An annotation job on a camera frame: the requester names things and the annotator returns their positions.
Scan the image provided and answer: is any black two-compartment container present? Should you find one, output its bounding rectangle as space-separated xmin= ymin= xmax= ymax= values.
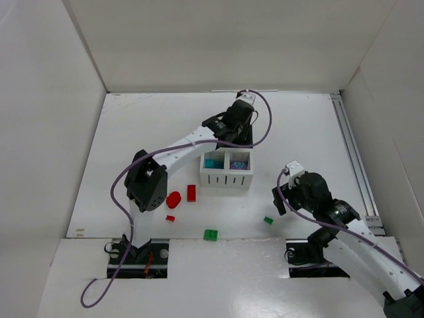
xmin=217 ymin=125 xmax=253 ymax=148

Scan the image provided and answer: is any purple cable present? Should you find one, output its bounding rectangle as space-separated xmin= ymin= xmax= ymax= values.
xmin=79 ymin=89 xmax=274 ymax=309
xmin=276 ymin=168 xmax=424 ymax=286

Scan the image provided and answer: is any white two-compartment container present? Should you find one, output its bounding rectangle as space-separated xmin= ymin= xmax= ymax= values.
xmin=199 ymin=148 xmax=254 ymax=190

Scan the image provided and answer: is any teal long lego brick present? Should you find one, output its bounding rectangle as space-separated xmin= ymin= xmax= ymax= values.
xmin=214 ymin=160 xmax=224 ymax=169

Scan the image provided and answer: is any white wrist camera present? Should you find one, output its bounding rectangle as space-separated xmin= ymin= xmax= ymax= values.
xmin=236 ymin=91 xmax=256 ymax=106
xmin=283 ymin=160 xmax=305 ymax=189

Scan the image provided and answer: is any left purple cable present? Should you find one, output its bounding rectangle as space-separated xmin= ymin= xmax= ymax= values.
xmin=79 ymin=89 xmax=274 ymax=309

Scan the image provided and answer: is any aluminium rail on right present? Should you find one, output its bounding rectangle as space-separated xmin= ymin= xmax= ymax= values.
xmin=330 ymin=93 xmax=387 ymax=237

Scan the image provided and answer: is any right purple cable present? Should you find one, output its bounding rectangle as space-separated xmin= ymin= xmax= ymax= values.
xmin=276 ymin=168 xmax=424 ymax=286

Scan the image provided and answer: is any small green flat lego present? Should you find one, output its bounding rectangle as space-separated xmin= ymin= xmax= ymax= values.
xmin=264 ymin=217 xmax=274 ymax=225

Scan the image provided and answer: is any small teal lego brick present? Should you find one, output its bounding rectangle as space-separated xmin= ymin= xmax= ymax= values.
xmin=205 ymin=159 xmax=215 ymax=169

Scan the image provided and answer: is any light green lego brick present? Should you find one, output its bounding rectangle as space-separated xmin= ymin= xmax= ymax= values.
xmin=203 ymin=229 xmax=219 ymax=241

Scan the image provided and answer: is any red rectangular lego brick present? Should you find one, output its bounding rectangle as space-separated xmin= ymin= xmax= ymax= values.
xmin=187 ymin=184 xmax=196 ymax=202

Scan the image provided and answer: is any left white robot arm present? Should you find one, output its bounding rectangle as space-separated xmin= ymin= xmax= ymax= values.
xmin=124 ymin=97 xmax=254 ymax=213

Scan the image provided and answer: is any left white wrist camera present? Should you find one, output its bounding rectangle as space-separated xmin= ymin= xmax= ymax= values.
xmin=236 ymin=91 xmax=256 ymax=106

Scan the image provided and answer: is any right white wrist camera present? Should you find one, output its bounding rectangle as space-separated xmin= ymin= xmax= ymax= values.
xmin=283 ymin=160 xmax=305 ymax=189

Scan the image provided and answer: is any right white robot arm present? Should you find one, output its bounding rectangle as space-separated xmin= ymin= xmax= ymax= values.
xmin=272 ymin=168 xmax=423 ymax=317

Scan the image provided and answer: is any purple printed lego in container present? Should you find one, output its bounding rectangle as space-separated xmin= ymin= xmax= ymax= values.
xmin=230 ymin=161 xmax=248 ymax=170

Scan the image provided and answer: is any red heart-shaped lego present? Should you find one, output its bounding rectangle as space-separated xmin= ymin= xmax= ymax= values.
xmin=166 ymin=191 xmax=182 ymax=209

